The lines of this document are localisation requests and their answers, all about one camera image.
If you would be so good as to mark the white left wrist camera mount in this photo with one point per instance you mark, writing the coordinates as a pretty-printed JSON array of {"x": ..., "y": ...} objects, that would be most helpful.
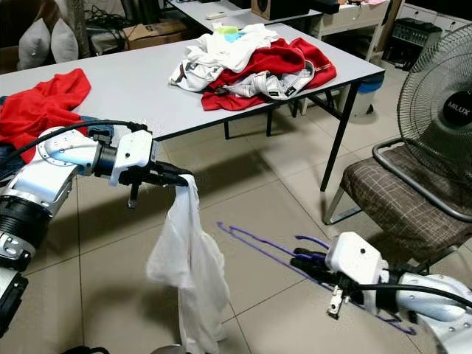
[{"x": 133, "y": 147}]

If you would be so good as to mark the grey folding table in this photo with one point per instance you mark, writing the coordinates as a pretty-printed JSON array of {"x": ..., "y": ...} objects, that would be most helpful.
[{"x": 140, "y": 81}]

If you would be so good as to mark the white remote control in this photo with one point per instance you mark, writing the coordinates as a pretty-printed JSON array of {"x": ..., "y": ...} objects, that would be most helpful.
[{"x": 215, "y": 15}]

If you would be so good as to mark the crumpled red garment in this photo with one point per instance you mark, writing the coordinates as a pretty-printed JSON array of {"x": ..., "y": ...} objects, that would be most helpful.
[{"x": 44, "y": 107}]

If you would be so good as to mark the brown armchair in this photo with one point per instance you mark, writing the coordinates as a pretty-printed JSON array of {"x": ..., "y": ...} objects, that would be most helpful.
[{"x": 9, "y": 59}]

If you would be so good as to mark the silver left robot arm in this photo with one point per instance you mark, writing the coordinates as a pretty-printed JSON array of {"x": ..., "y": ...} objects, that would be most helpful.
[{"x": 59, "y": 158}]

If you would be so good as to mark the crumpled white shirt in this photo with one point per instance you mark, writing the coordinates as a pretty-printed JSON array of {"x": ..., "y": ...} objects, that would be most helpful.
[{"x": 228, "y": 53}]

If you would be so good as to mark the white drawer cabinet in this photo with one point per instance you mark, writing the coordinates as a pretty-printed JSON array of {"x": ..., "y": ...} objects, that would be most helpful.
[{"x": 435, "y": 11}]

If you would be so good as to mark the light grey desk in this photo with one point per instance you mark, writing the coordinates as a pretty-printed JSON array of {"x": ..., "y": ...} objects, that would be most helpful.
[{"x": 228, "y": 9}]

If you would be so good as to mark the flat cardboard box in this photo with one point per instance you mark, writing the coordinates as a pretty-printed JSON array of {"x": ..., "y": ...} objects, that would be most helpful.
[{"x": 155, "y": 33}]

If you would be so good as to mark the black amplifier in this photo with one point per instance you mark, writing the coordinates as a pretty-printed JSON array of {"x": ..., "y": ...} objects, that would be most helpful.
[{"x": 413, "y": 40}]

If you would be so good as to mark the wooden speaker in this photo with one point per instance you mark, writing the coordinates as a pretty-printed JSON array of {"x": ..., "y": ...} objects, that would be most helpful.
[{"x": 269, "y": 7}]

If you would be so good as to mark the black standing fan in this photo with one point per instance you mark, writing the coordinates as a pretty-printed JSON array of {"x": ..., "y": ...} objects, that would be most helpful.
[{"x": 424, "y": 110}]

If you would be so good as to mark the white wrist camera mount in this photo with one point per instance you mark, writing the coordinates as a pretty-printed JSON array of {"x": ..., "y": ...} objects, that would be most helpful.
[
  {"x": 133, "y": 147},
  {"x": 358, "y": 258}
]

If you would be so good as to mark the white garment with dark trim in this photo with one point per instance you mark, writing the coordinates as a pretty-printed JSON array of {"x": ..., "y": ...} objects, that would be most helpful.
[{"x": 273, "y": 85}]

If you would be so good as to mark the red garment with white trim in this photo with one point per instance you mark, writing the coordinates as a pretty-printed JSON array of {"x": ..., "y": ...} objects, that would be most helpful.
[{"x": 302, "y": 63}]

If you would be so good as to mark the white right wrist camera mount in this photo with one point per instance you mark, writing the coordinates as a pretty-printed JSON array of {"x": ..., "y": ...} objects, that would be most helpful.
[{"x": 358, "y": 258}]

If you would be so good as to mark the small green and blue item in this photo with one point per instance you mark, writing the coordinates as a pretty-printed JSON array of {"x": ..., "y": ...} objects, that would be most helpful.
[{"x": 228, "y": 33}]

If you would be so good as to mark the white bucket with blue rim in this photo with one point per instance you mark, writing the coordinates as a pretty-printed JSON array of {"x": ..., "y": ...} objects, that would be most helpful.
[{"x": 365, "y": 99}]

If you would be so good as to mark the grey pillow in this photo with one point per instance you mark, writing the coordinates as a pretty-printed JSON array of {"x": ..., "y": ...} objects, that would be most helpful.
[
  {"x": 35, "y": 44},
  {"x": 64, "y": 40}
]

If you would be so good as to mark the brown plaid chair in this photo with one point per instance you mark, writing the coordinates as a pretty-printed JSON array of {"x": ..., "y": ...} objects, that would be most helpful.
[{"x": 398, "y": 206}]

